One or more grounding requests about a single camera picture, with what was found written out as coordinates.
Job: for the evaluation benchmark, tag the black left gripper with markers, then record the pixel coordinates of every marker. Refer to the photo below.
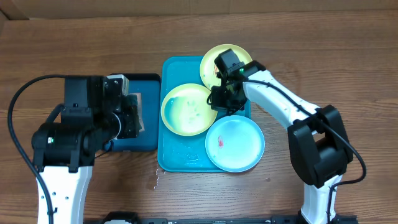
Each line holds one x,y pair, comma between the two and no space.
129,112

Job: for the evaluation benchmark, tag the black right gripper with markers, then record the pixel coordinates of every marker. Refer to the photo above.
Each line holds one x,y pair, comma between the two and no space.
222,99

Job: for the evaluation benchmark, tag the yellow plate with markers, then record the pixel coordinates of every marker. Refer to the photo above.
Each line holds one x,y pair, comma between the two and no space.
185,111
208,69

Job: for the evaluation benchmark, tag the light blue plate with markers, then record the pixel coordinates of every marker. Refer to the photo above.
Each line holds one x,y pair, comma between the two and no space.
235,143

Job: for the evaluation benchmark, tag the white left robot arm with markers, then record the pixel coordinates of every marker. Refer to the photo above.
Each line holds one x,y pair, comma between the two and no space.
96,111

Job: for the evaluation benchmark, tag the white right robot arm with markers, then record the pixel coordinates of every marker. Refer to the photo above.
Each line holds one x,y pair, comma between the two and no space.
318,142

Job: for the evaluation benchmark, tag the black water tray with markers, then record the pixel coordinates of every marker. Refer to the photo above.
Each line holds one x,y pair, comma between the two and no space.
148,84

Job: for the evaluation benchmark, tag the blue serving tray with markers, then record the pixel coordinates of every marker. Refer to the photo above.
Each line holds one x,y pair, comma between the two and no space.
177,153

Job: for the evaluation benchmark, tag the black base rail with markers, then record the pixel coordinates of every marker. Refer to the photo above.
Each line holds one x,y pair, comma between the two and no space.
131,217

